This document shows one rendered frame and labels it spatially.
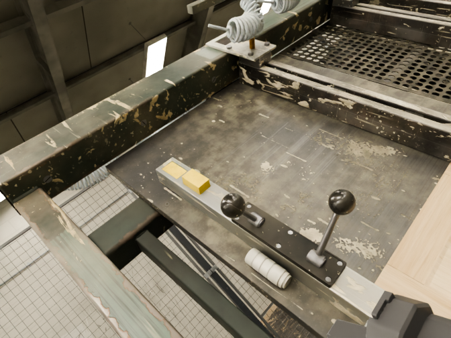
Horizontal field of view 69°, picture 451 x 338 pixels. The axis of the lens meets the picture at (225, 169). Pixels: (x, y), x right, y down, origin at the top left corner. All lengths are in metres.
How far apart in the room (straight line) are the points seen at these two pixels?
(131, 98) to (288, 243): 0.53
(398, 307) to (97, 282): 0.44
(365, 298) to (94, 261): 0.43
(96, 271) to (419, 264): 0.52
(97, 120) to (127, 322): 0.47
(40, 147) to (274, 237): 0.53
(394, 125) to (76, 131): 0.71
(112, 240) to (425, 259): 0.58
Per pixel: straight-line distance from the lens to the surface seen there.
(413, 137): 0.84
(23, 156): 0.81
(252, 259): 0.57
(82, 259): 0.62
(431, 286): 0.62
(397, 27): 1.34
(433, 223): 0.69
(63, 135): 0.82
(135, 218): 0.75
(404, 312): 0.27
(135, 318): 0.54
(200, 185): 0.64
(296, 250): 0.56
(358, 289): 0.55
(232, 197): 0.48
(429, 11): 1.49
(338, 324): 0.35
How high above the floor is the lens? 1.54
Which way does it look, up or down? 6 degrees up
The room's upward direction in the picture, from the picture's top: 43 degrees counter-clockwise
